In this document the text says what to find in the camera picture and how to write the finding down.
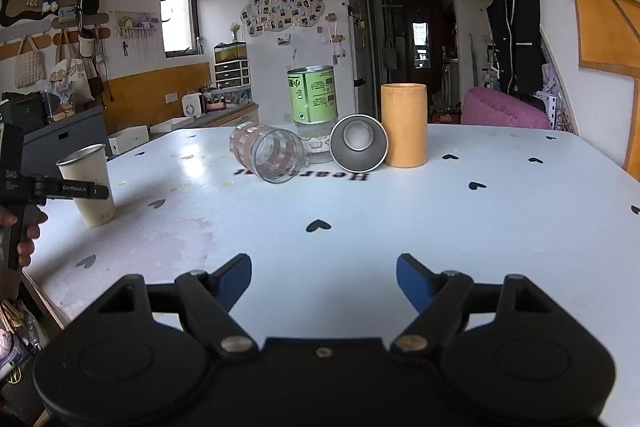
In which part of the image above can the white paper cup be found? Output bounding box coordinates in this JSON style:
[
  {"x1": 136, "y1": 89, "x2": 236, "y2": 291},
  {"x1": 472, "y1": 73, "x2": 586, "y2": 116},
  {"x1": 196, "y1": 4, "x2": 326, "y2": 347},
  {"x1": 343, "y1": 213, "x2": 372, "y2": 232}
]
[{"x1": 56, "y1": 144, "x2": 116, "y2": 228}]

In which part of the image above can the clear glass pink-banded cup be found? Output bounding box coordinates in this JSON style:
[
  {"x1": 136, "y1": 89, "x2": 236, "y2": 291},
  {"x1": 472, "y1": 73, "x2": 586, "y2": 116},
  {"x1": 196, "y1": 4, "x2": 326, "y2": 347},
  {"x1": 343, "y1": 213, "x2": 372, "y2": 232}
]
[{"x1": 229, "y1": 121, "x2": 308, "y2": 184}]

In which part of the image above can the steel metal cup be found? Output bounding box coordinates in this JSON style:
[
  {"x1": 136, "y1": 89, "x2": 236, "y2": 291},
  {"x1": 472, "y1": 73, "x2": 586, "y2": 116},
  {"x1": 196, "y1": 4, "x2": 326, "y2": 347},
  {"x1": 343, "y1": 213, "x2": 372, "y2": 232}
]
[{"x1": 330, "y1": 114, "x2": 388, "y2": 173}]

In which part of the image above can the bamboo wooden cup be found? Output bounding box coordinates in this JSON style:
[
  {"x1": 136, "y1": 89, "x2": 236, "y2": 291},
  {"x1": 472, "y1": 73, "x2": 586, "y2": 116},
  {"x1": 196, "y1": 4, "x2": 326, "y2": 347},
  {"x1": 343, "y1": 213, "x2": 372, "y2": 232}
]
[{"x1": 381, "y1": 83, "x2": 427, "y2": 168}]

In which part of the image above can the person's left hand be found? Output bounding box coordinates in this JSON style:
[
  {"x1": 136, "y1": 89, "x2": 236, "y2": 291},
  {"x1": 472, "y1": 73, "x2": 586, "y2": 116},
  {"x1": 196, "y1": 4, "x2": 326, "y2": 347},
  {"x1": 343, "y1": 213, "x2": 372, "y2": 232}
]
[{"x1": 1, "y1": 209, "x2": 48, "y2": 268}]

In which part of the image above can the white knitted hanging bag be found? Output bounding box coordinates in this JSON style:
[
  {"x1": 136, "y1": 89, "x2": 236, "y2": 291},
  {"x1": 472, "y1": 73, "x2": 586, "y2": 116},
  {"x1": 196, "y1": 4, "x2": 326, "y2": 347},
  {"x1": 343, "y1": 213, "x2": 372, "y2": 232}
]
[{"x1": 14, "y1": 35, "x2": 46, "y2": 89}]

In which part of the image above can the grey kitchen counter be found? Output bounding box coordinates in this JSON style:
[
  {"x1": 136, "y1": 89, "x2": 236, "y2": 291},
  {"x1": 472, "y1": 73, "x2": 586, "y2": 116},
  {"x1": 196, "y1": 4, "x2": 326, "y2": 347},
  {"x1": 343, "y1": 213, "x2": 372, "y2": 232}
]
[{"x1": 108, "y1": 103, "x2": 259, "y2": 156}]

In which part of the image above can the clear glass jar under can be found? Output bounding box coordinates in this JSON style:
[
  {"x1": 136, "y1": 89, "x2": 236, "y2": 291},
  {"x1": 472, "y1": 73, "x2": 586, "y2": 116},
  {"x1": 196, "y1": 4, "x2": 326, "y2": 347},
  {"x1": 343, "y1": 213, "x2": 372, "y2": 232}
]
[{"x1": 295, "y1": 119, "x2": 336, "y2": 164}]

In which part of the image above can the white small appliance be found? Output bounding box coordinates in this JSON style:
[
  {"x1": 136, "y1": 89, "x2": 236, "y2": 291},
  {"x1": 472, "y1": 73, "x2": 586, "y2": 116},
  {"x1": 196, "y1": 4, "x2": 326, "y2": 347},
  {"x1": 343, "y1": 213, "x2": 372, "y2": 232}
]
[{"x1": 181, "y1": 92, "x2": 205, "y2": 118}]

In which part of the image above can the pink upholstered chair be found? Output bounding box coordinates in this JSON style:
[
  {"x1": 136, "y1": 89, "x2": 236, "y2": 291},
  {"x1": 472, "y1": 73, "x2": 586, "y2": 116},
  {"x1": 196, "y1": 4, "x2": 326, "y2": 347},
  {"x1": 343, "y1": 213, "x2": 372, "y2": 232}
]
[{"x1": 460, "y1": 87, "x2": 551, "y2": 130}]

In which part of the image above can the green labelled tin can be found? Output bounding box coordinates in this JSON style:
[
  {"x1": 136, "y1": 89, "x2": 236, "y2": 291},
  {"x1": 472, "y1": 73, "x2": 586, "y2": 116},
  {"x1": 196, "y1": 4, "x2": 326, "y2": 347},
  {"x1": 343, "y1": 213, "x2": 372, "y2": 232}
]
[{"x1": 288, "y1": 66, "x2": 337, "y2": 124}]

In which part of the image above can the small drawer organiser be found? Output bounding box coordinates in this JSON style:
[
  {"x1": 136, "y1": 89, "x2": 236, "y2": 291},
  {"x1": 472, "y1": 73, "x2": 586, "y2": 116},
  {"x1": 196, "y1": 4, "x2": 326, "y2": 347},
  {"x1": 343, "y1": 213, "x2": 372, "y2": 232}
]
[{"x1": 213, "y1": 41, "x2": 250, "y2": 90}]

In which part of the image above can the window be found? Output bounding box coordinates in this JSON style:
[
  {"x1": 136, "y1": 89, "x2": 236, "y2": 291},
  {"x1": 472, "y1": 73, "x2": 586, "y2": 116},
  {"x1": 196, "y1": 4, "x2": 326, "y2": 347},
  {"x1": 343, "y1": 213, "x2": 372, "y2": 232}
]
[{"x1": 160, "y1": 0, "x2": 202, "y2": 57}]

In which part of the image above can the cloud-shaped photo board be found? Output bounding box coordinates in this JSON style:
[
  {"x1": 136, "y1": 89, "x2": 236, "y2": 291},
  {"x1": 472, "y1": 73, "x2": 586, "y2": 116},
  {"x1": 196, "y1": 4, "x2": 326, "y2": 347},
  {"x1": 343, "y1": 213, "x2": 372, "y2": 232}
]
[{"x1": 240, "y1": 0, "x2": 326, "y2": 37}]

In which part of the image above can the black hanging coat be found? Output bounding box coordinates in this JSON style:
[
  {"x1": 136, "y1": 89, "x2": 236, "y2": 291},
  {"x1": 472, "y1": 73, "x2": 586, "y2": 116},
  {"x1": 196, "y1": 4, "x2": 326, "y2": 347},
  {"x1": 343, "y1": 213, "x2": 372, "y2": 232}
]
[{"x1": 487, "y1": 0, "x2": 544, "y2": 96}]

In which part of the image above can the wooden staircase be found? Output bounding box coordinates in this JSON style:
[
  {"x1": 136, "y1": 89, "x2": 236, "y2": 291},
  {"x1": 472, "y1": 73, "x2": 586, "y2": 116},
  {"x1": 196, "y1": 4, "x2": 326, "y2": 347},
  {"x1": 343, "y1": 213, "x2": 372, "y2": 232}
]
[{"x1": 540, "y1": 0, "x2": 639, "y2": 176}]

